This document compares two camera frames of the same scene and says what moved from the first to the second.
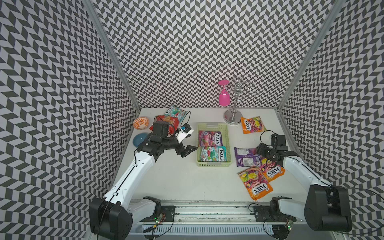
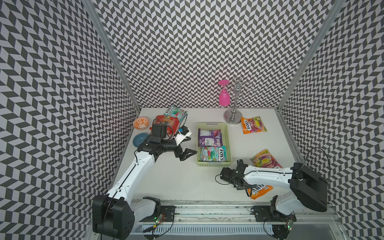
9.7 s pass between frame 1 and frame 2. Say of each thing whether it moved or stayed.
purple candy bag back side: moved
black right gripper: moved
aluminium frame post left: stayed
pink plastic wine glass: stayed
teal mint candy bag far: stayed
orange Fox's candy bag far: stayed
